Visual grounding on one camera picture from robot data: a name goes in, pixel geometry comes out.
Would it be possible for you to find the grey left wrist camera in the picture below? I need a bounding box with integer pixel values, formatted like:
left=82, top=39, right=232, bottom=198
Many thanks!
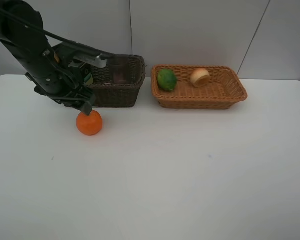
left=73, top=53, right=107, bottom=69

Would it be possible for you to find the brown bread bun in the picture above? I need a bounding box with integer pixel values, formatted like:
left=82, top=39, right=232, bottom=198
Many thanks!
left=190, top=68, right=211, bottom=88

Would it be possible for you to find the green mango fruit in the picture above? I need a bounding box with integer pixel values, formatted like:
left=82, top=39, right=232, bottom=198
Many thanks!
left=157, top=68, right=178, bottom=92

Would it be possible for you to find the tan wicker basket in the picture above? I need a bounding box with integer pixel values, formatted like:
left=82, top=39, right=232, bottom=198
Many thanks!
left=151, top=64, right=248, bottom=110

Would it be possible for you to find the translucent purple plastic cup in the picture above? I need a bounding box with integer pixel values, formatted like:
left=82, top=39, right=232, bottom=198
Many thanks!
left=109, top=55, right=129, bottom=85

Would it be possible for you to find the dark green pump bottle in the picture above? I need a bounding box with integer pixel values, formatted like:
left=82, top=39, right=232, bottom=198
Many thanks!
left=79, top=62, right=94, bottom=86

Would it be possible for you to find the dark brown wicker basket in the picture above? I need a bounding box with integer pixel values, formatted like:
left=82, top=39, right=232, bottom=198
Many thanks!
left=52, top=44, right=148, bottom=109

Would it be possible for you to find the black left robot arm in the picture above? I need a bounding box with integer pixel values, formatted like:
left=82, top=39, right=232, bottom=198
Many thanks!
left=0, top=0, right=95, bottom=116

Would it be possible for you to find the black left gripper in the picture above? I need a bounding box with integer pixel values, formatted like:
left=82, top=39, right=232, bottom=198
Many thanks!
left=24, top=62, right=95, bottom=116

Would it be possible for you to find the orange mandarin fruit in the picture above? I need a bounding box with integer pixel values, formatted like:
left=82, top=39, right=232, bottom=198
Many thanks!
left=76, top=110, right=103, bottom=136

